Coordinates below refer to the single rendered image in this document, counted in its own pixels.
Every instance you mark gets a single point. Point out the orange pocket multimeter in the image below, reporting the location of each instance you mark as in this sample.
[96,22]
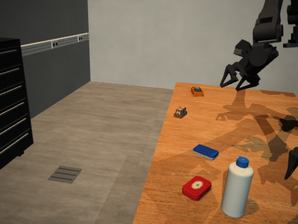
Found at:
[197,91]

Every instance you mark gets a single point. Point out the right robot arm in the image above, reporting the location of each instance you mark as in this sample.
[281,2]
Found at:
[261,52]

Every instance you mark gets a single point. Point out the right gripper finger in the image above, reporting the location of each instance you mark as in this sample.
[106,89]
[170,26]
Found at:
[244,87]
[233,78]

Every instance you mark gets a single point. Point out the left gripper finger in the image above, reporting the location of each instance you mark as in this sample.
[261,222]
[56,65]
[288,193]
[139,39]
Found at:
[292,163]

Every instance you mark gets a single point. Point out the red mint tin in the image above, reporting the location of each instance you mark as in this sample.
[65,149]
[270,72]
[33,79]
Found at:
[196,188]

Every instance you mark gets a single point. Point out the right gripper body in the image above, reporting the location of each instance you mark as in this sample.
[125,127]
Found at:
[250,72]

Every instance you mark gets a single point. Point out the white bottle with blue cap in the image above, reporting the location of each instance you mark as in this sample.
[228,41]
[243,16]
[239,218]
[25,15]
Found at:
[237,187]

